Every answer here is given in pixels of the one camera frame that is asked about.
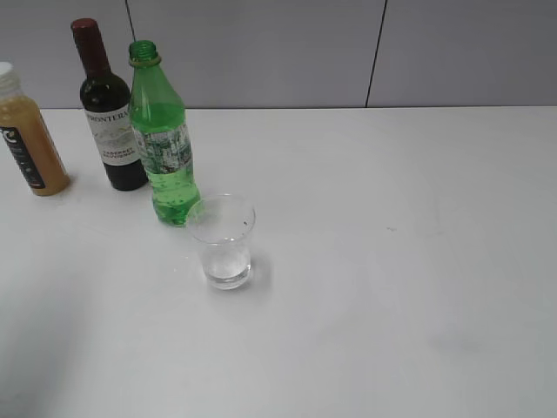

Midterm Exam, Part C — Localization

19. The transparent plastic cup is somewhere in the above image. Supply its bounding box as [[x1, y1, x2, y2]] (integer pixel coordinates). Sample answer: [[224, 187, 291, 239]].
[[185, 193, 256, 291]]

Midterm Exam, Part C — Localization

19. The red wine bottle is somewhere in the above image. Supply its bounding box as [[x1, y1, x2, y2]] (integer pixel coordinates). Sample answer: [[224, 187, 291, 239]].
[[70, 18, 148, 192]]

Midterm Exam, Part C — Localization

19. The green sprite bottle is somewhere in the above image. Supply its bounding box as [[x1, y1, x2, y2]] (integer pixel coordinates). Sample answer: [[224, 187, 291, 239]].
[[129, 40, 200, 226]]

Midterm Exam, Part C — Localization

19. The orange juice bottle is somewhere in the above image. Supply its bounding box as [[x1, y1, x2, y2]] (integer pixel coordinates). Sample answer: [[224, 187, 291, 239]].
[[1, 62, 70, 196]]

